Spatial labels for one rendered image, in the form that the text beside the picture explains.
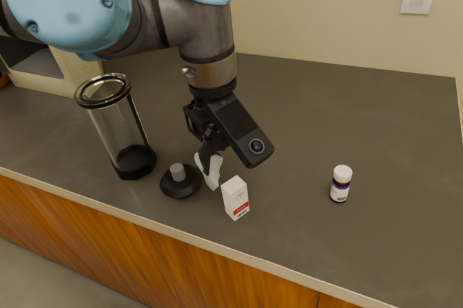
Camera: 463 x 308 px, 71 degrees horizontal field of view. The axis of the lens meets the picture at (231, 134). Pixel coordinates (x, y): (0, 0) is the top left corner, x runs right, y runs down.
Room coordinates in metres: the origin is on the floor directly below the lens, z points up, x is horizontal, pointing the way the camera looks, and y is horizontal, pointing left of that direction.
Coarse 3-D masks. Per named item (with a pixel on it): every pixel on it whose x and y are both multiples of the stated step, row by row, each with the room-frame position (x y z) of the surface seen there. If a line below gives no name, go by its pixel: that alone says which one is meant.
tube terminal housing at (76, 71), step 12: (60, 60) 0.88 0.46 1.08; (72, 60) 0.90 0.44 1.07; (12, 72) 1.01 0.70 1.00; (24, 72) 0.98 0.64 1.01; (72, 72) 0.89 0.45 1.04; (84, 72) 0.92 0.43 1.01; (96, 72) 0.96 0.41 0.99; (24, 84) 1.00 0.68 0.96; (36, 84) 0.97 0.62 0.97; (48, 84) 0.94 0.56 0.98; (60, 84) 0.91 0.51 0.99; (72, 84) 0.88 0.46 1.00; (72, 96) 0.89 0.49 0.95
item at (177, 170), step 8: (176, 168) 0.46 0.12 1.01; (184, 168) 0.49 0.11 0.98; (192, 168) 0.49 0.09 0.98; (168, 176) 0.47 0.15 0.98; (176, 176) 0.45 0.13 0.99; (184, 176) 0.46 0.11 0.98; (192, 176) 0.46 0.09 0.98; (200, 176) 0.47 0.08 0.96; (160, 184) 0.46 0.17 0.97; (168, 184) 0.45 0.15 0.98; (176, 184) 0.45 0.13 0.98; (184, 184) 0.44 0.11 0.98; (192, 184) 0.44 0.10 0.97; (168, 192) 0.43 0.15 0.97; (176, 192) 0.43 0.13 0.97; (184, 192) 0.43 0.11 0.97; (192, 192) 0.43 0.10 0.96
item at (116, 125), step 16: (96, 80) 0.59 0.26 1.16; (112, 80) 0.60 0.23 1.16; (128, 80) 0.57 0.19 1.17; (80, 96) 0.53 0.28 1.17; (96, 96) 0.58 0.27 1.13; (112, 96) 0.52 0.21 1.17; (96, 112) 0.51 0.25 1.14; (112, 112) 0.51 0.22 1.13; (128, 112) 0.53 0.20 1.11; (96, 128) 0.52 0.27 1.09; (112, 128) 0.51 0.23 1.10; (128, 128) 0.52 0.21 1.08; (112, 144) 0.51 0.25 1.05; (128, 144) 0.51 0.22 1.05; (144, 144) 0.54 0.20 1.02; (112, 160) 0.52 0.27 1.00; (128, 160) 0.51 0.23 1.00; (144, 160) 0.53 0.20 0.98
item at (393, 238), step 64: (128, 64) 1.07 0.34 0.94; (256, 64) 0.95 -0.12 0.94; (320, 64) 0.89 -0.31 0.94; (0, 128) 0.79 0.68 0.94; (64, 128) 0.74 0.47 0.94; (320, 128) 0.60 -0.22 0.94; (384, 128) 0.56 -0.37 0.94; (448, 128) 0.53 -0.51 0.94; (64, 192) 0.51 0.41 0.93; (128, 192) 0.47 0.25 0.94; (256, 192) 0.42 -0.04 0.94; (320, 192) 0.40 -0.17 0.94; (384, 192) 0.38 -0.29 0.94; (448, 192) 0.36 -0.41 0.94; (256, 256) 0.28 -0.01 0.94; (320, 256) 0.27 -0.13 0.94; (384, 256) 0.25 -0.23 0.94; (448, 256) 0.24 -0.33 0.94
